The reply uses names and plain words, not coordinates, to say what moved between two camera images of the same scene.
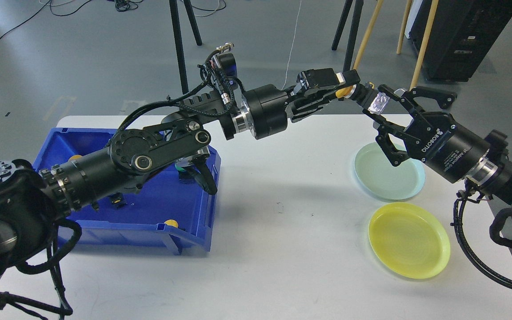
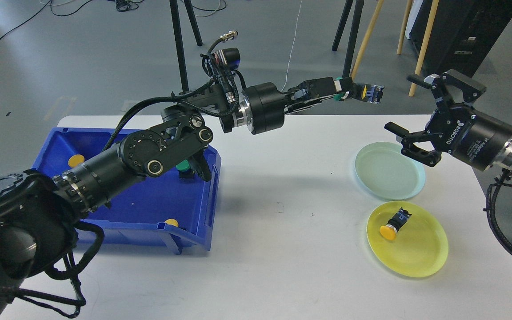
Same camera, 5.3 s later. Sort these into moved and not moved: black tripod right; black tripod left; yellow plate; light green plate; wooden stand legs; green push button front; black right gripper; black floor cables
Moved: black right gripper; green push button front
Not moved: black floor cables; light green plate; black tripod right; yellow plate; wooden stand legs; black tripod left
